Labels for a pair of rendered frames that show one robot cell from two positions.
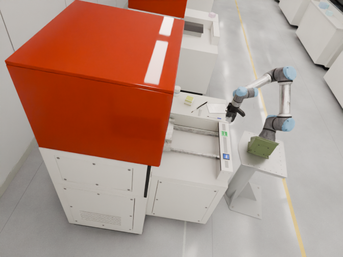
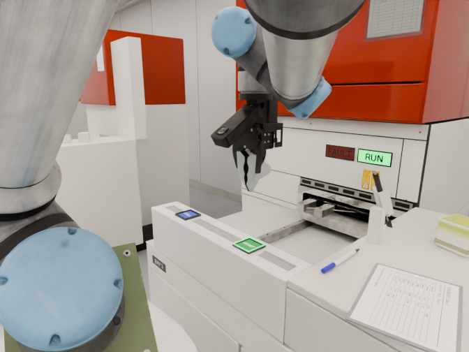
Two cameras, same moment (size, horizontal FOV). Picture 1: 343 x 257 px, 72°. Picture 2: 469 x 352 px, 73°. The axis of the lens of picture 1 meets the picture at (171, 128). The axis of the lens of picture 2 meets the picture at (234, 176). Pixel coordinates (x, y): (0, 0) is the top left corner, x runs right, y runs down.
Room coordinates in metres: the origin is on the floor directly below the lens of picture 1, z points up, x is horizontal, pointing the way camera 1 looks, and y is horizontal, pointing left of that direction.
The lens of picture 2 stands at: (2.04, -0.92, 1.30)
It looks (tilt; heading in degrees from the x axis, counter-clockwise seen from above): 14 degrees down; 142
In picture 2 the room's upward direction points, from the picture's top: straight up
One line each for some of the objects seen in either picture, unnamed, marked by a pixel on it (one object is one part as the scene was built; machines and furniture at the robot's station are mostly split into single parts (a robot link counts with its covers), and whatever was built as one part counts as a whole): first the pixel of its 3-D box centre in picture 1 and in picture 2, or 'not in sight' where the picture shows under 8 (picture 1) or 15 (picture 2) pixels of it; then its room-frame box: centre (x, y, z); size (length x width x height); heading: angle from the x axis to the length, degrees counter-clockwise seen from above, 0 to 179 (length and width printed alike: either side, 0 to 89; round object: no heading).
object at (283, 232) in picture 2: (187, 152); (276, 235); (1.34, -0.18, 0.84); 0.50 x 0.02 x 0.03; 93
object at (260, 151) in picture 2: not in sight; (255, 152); (1.55, -0.48, 1.19); 0.05 x 0.02 x 0.09; 3
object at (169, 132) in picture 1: (167, 134); (343, 223); (1.47, 0.02, 0.87); 0.36 x 0.08 x 0.03; 3
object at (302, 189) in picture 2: not in sight; (346, 209); (1.43, 0.09, 0.89); 0.44 x 0.02 x 0.10; 3
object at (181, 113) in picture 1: (194, 110); (440, 290); (1.85, -0.19, 0.89); 0.62 x 0.35 x 0.14; 93
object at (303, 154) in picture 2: (156, 139); (310, 167); (1.25, 0.10, 1.02); 0.82 x 0.03 x 0.40; 3
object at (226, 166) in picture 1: (222, 149); (216, 253); (1.41, -0.48, 0.89); 0.55 x 0.09 x 0.14; 3
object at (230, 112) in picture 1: (232, 109); (257, 122); (1.53, -0.45, 1.25); 0.09 x 0.08 x 0.12; 93
